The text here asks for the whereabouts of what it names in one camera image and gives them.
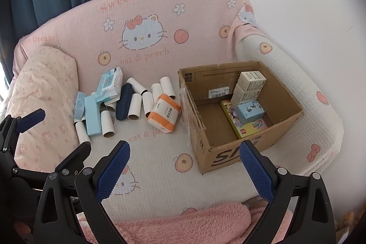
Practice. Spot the orange white tissue pack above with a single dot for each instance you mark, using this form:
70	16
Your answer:
163	114

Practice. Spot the brown fuzzy object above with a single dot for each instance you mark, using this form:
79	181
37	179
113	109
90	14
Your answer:
347	222

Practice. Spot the white carton box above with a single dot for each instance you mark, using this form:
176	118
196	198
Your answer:
243	96
251	79

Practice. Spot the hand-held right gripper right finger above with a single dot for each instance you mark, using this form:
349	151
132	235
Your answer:
257	175

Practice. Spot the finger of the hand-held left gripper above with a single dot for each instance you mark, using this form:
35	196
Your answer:
31	119
75	154

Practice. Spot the light blue printed carton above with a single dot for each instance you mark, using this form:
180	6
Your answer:
248	112

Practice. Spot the cream floral pillow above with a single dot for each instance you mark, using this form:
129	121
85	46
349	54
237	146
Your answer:
43	84

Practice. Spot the pile of white paper tubes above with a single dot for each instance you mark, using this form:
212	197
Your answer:
134	108

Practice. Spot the pink Hello Kitty blanket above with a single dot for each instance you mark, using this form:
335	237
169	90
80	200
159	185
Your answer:
206	55

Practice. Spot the pale blue printed packet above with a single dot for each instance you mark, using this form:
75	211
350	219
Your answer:
79	105

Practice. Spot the plain light blue box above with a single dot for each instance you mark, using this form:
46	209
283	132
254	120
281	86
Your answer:
93	118

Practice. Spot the blue wet wipes pack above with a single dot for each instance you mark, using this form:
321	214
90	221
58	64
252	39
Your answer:
108	82

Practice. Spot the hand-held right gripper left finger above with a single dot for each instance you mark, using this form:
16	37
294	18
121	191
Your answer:
113	175

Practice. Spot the navy glasses case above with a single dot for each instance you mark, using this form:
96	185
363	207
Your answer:
124	104

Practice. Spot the cardboard box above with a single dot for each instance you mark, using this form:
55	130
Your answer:
217	125

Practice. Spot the colourful cartoon flat box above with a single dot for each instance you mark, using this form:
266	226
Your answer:
251	128

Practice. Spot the pink fluffy blanket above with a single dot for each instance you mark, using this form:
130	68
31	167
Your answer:
185	226

